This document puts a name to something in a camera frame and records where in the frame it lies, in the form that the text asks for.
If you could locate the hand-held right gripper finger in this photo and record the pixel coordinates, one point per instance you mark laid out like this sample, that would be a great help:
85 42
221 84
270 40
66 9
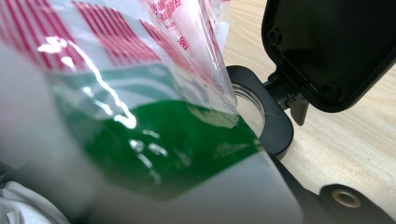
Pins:
323 211

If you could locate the clear jar with black lid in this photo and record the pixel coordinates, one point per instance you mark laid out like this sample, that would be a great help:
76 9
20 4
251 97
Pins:
327 46

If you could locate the red and white plastic bag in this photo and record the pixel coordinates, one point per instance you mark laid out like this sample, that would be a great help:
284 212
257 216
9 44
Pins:
140 130

